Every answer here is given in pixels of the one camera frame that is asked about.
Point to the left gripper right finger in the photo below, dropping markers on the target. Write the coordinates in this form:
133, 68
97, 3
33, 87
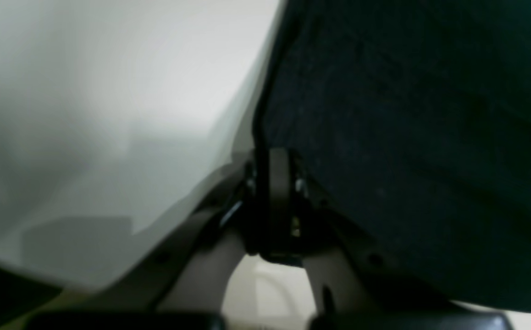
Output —
356, 284

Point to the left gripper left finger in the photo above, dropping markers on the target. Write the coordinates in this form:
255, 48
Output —
181, 284

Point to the black T-shirt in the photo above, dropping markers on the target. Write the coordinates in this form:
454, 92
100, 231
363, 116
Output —
415, 115

